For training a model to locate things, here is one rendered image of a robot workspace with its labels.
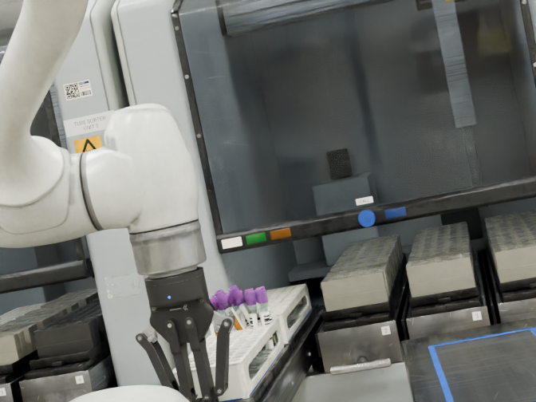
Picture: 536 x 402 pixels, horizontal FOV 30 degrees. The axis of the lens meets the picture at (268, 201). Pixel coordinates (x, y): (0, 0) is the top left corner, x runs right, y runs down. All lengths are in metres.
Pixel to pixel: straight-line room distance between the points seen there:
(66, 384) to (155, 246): 0.68
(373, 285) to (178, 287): 0.61
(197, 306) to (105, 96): 0.70
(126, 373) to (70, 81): 0.55
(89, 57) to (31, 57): 0.82
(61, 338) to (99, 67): 0.51
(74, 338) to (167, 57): 0.55
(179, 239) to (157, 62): 0.66
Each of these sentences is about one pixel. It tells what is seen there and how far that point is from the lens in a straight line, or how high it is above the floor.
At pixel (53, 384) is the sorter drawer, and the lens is 1.87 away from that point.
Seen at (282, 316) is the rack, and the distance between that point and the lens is 1.64.
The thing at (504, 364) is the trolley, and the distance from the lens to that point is 1.26.
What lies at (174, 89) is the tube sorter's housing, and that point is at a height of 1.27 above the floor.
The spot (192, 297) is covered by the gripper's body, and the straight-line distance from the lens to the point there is 1.24.
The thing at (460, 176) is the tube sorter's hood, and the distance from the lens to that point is 1.74.
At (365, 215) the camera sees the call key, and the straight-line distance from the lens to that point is 1.73.
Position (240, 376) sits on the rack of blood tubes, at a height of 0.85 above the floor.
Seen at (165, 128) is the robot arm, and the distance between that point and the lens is 1.23.
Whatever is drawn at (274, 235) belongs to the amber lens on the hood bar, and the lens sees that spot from 1.77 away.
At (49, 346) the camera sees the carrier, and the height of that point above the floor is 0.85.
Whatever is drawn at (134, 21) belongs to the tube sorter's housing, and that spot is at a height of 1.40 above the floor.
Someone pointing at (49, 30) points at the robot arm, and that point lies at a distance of 1.03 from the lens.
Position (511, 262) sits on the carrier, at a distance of 1.76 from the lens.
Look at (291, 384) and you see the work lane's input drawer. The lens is 1.53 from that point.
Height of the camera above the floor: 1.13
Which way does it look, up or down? 3 degrees down
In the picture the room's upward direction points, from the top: 11 degrees counter-clockwise
